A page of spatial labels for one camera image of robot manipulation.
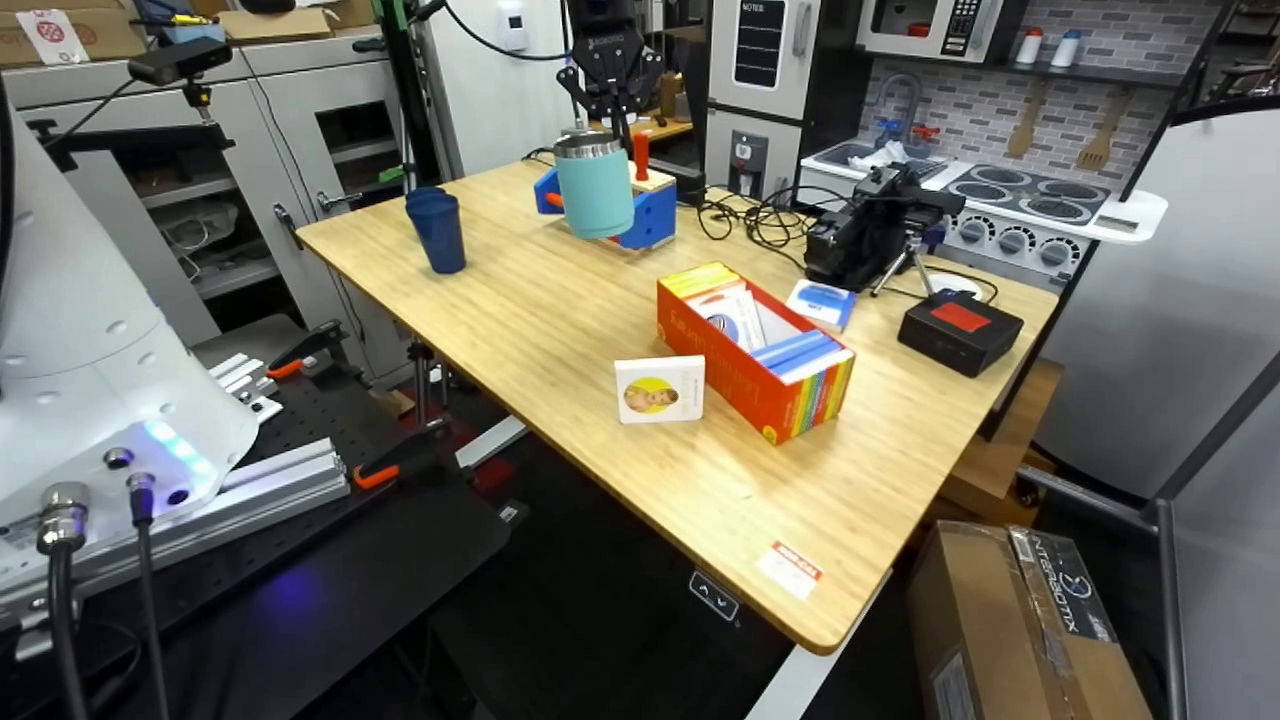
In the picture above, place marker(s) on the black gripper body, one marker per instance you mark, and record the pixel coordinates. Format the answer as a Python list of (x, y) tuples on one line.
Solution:
[(617, 65)]

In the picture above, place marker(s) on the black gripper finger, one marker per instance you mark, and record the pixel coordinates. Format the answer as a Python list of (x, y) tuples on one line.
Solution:
[(640, 106), (581, 119)]

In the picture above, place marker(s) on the teal thermo cup mug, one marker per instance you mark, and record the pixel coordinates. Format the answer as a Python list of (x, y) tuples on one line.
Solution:
[(594, 187)]

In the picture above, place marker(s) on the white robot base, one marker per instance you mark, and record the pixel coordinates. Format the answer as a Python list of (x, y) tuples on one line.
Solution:
[(103, 394)]

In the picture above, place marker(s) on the red peg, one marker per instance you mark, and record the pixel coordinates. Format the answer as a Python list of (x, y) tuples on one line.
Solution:
[(640, 152)]

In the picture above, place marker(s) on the blue wooden peg toy bench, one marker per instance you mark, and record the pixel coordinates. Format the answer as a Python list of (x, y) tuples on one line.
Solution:
[(654, 208)]

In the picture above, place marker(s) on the white oven cabinet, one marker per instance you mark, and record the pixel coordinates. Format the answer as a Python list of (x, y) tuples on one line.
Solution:
[(758, 92)]

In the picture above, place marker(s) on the short blue plastic cup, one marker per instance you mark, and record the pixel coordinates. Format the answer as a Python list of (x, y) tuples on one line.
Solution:
[(436, 227)]

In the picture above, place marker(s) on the colourful orange card box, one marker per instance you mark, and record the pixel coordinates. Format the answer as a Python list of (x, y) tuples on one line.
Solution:
[(769, 363)]

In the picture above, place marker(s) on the blue card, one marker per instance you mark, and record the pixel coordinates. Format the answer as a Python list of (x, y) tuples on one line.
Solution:
[(823, 306)]

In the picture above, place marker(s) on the picture card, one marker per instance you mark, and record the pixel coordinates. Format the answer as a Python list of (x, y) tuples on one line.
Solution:
[(660, 391)]

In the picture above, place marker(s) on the white toy stove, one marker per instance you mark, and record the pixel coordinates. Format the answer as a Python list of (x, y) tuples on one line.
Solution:
[(1015, 220)]

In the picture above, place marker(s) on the black box red top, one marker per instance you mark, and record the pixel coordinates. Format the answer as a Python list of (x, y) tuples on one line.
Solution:
[(958, 332)]

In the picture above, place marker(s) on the cardboard box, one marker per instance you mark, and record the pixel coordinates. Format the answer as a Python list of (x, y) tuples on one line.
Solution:
[(1009, 624)]

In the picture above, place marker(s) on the black camera equipment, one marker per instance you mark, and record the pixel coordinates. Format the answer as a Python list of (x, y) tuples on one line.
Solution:
[(862, 240)]

